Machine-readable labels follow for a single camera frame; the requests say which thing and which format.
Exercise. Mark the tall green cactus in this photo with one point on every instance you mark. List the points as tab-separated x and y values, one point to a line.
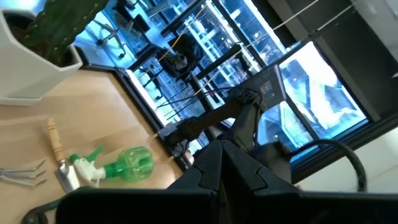
59	28

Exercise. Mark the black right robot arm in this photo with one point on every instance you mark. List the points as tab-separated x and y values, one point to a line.
245	124

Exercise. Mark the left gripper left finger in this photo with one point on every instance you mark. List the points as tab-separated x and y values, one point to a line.
208	174

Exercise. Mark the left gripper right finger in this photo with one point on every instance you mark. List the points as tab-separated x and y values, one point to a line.
239	174

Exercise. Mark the green spray bottle white nozzle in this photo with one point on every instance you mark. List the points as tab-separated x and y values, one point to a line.
130	165

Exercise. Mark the white hexagonal plant pot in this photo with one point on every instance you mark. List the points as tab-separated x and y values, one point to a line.
25	77

